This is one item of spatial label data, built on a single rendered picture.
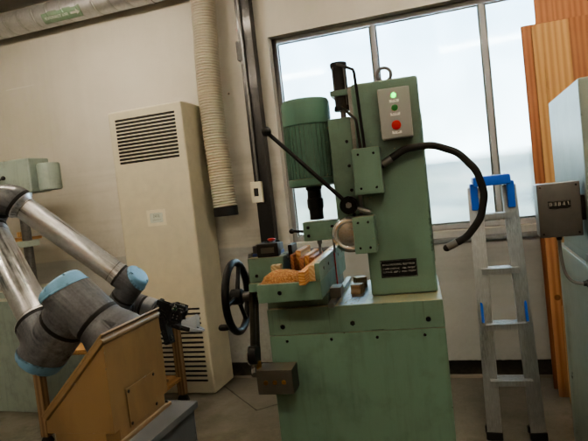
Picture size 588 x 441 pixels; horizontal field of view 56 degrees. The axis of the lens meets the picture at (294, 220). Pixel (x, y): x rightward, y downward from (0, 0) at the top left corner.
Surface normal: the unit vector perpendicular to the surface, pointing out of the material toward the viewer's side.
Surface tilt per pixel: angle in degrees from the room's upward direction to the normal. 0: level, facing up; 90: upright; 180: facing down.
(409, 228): 90
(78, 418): 90
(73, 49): 90
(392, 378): 90
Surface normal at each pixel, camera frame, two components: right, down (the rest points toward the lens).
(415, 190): -0.22, 0.07
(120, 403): 0.96, -0.09
